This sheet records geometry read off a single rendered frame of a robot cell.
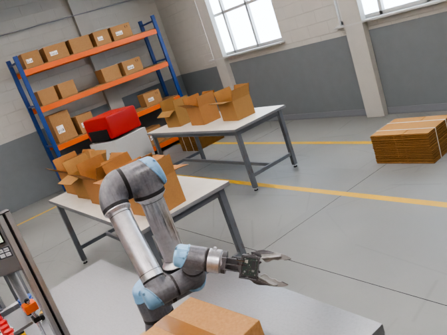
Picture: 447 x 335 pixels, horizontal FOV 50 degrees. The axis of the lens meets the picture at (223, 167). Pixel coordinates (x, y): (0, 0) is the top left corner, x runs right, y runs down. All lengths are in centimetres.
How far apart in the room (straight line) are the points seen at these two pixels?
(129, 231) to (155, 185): 19
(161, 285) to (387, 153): 397
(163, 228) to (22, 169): 784
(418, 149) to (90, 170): 313
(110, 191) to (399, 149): 391
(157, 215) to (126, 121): 558
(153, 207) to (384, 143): 381
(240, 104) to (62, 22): 508
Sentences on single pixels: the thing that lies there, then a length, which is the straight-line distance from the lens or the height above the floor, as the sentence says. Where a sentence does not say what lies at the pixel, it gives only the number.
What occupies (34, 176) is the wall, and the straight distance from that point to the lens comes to 952.
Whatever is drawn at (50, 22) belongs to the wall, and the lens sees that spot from 972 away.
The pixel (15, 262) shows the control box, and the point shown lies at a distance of 185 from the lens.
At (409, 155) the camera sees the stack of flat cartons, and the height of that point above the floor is 9.
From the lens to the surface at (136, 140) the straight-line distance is 728.
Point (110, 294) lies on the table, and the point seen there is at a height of 83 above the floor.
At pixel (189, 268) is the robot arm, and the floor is 118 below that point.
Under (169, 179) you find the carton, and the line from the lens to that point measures 340.
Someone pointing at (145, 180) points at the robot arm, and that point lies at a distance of 166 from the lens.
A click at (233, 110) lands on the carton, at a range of 570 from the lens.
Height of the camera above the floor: 184
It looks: 15 degrees down
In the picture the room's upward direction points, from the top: 19 degrees counter-clockwise
